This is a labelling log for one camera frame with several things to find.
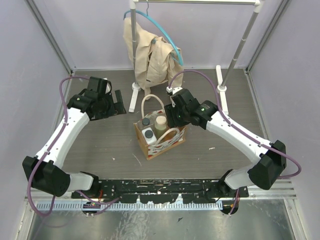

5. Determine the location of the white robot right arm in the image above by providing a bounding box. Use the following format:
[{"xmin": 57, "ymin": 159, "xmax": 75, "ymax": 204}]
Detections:
[{"xmin": 164, "ymin": 87, "xmax": 287, "ymax": 197}]

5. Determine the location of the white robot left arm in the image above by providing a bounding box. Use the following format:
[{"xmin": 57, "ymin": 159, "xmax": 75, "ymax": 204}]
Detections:
[{"xmin": 22, "ymin": 76, "xmax": 126, "ymax": 198}]

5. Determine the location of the green bottle beige cap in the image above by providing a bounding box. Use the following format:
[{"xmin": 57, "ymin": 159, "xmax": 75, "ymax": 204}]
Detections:
[{"xmin": 154, "ymin": 115, "xmax": 168, "ymax": 139}]

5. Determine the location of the clear bottle grey cap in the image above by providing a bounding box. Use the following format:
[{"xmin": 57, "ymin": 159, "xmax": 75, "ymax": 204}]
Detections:
[{"xmin": 136, "ymin": 117, "xmax": 151, "ymax": 131}]

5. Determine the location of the white bottle grey cap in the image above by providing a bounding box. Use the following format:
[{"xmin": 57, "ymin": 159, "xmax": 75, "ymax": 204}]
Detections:
[{"xmin": 141, "ymin": 127, "xmax": 157, "ymax": 145}]

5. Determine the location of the blue clothes hanger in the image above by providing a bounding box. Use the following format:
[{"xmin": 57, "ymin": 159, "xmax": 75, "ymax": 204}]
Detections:
[{"xmin": 123, "ymin": 9, "xmax": 184, "ymax": 67}]

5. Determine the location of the beige jacket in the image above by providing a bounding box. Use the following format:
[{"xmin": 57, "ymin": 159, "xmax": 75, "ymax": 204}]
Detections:
[{"xmin": 134, "ymin": 24, "xmax": 184, "ymax": 95}]

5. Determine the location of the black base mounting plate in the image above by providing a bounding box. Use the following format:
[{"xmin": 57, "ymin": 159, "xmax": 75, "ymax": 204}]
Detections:
[{"xmin": 87, "ymin": 178, "xmax": 249, "ymax": 204}]

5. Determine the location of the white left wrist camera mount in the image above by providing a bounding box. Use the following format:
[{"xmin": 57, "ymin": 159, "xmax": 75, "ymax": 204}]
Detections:
[{"xmin": 102, "ymin": 78, "xmax": 112, "ymax": 94}]

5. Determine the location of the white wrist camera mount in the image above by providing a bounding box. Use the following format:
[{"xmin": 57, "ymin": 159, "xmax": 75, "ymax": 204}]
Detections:
[
  {"xmin": 102, "ymin": 78, "xmax": 112, "ymax": 94},
  {"xmin": 166, "ymin": 86, "xmax": 183, "ymax": 107}
]

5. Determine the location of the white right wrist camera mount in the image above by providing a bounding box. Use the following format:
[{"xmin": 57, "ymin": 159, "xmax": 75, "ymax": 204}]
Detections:
[{"xmin": 166, "ymin": 86, "xmax": 183, "ymax": 107}]

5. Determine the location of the white clothes rack frame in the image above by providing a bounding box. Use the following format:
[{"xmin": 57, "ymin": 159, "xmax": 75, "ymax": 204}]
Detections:
[{"xmin": 128, "ymin": 0, "xmax": 265, "ymax": 113}]

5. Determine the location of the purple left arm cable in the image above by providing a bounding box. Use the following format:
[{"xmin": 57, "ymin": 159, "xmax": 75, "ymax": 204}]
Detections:
[{"xmin": 26, "ymin": 76, "xmax": 121, "ymax": 216}]

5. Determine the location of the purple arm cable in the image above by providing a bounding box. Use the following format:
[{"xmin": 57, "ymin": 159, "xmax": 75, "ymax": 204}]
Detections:
[
  {"xmin": 166, "ymin": 69, "xmax": 302, "ymax": 216},
  {"xmin": 26, "ymin": 76, "xmax": 121, "ymax": 216}
]

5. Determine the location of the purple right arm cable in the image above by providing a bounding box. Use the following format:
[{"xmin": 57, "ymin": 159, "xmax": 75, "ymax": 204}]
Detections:
[{"xmin": 166, "ymin": 69, "xmax": 302, "ymax": 216}]

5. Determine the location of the slotted grey cable duct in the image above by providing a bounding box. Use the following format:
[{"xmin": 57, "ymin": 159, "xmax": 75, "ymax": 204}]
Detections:
[{"xmin": 52, "ymin": 200, "xmax": 223, "ymax": 212}]

